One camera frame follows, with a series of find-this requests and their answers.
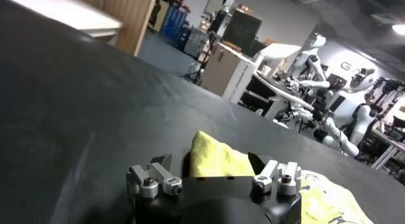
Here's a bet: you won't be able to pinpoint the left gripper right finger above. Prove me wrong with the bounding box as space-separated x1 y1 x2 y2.
248 152 303 196

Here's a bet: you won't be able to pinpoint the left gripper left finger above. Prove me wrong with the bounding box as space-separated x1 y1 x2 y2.
126 154 184 199

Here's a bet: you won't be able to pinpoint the yellow-green t-shirt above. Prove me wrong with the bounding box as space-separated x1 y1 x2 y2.
189 130 374 224

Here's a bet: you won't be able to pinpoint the white standing desk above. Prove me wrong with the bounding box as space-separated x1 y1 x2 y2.
252 72 317 119

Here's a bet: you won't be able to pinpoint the white humanoid robot with base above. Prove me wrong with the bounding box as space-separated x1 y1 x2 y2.
313 68 405 159

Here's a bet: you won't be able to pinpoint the black table cover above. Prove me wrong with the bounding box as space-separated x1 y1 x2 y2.
0 0 405 224

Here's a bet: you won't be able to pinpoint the white curved panel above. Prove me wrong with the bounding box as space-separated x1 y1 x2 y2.
259 43 303 78

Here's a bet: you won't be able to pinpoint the tall white cardboard box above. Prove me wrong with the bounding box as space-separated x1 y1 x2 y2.
200 43 258 104

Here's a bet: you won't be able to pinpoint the black monitor on stand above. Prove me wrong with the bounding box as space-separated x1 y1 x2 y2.
221 9 263 54

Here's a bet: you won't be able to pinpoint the blue storage crates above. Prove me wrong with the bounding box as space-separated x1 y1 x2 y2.
161 5 188 49

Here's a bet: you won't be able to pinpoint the wooden panel table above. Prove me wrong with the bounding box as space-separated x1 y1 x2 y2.
65 0 159 58

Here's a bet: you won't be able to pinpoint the white folding table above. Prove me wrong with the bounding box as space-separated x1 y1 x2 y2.
0 0 124 38

